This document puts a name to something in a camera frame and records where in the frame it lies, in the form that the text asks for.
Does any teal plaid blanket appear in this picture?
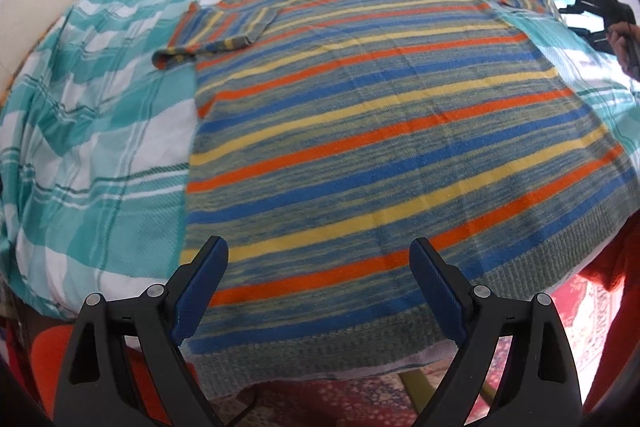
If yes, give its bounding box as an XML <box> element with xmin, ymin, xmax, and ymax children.
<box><xmin>0</xmin><ymin>0</ymin><xmax>640</xmax><ymax>323</ymax></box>

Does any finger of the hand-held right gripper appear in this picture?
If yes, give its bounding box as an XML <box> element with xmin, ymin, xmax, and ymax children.
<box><xmin>568</xmin><ymin>27</ymin><xmax>615</xmax><ymax>54</ymax></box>
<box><xmin>558</xmin><ymin>4</ymin><xmax>607</xmax><ymax>18</ymax></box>

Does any black cable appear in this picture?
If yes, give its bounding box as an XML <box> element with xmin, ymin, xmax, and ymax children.
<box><xmin>220</xmin><ymin>384</ymin><xmax>261</xmax><ymax>427</ymax></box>

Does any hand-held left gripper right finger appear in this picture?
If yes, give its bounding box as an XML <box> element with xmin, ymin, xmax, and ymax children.
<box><xmin>409</xmin><ymin>238</ymin><xmax>583</xmax><ymax>427</ymax></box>

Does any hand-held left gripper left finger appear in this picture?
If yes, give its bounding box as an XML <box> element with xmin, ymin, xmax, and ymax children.
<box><xmin>52</xmin><ymin>236</ymin><xmax>231</xmax><ymax>427</ymax></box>

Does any person's orange clothing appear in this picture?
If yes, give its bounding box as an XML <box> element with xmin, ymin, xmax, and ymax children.
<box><xmin>580</xmin><ymin>207</ymin><xmax>640</xmax><ymax>414</ymax></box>

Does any striped knit sweater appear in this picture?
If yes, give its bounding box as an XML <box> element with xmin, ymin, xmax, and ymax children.
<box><xmin>152</xmin><ymin>0</ymin><xmax>640</xmax><ymax>400</ymax></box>

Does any person's right hand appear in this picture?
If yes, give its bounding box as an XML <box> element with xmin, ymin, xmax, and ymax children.
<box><xmin>606</xmin><ymin>22</ymin><xmax>640</xmax><ymax>82</ymax></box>

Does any yellow-green furniture leg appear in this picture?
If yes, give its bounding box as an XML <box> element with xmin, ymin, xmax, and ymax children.
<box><xmin>402</xmin><ymin>369</ymin><xmax>437</xmax><ymax>419</ymax></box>

